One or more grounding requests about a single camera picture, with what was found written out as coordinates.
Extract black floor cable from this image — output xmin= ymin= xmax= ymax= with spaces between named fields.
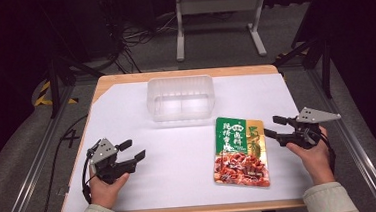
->
xmin=30 ymin=114 xmax=96 ymax=212

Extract white table sheet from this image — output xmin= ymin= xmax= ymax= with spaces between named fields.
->
xmin=53 ymin=70 xmax=315 ymax=212

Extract person's right hand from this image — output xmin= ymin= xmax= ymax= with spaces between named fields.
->
xmin=284 ymin=125 xmax=337 ymax=189

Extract clear plastic container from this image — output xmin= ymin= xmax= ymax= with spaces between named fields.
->
xmin=144 ymin=73 xmax=218 ymax=124

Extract aluminium rail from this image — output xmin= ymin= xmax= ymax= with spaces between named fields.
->
xmin=305 ymin=62 xmax=376 ymax=212
xmin=0 ymin=83 xmax=86 ymax=212

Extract green and gold seasoning packet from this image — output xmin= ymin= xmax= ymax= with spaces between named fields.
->
xmin=209 ymin=113 xmax=272 ymax=191

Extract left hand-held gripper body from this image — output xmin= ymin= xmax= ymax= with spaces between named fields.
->
xmin=87 ymin=135 xmax=139 ymax=187

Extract yellow and black hazard tape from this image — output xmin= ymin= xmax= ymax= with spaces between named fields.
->
xmin=32 ymin=78 xmax=80 ymax=108

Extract left hand-held gripper cable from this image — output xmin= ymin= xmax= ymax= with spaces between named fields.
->
xmin=78 ymin=139 xmax=107 ymax=206

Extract hand-held gripper cable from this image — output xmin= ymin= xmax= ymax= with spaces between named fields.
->
xmin=317 ymin=129 xmax=338 ymax=175
xmin=78 ymin=139 xmax=107 ymax=206

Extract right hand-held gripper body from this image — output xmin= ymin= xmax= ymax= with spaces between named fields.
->
xmin=273 ymin=103 xmax=344 ymax=153

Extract black metal stand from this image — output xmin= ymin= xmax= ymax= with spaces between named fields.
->
xmin=37 ymin=1 xmax=108 ymax=120
xmin=268 ymin=0 xmax=339 ymax=104

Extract right hand-held gripper cable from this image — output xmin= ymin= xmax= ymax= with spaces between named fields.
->
xmin=317 ymin=129 xmax=338 ymax=175

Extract white metal stand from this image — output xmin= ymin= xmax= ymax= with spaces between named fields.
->
xmin=172 ymin=0 xmax=272 ymax=64

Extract bundle of black floor cables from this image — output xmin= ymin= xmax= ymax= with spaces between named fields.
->
xmin=96 ymin=0 xmax=181 ymax=76

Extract person's left hand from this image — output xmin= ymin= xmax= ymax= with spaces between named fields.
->
xmin=87 ymin=163 xmax=133 ymax=211

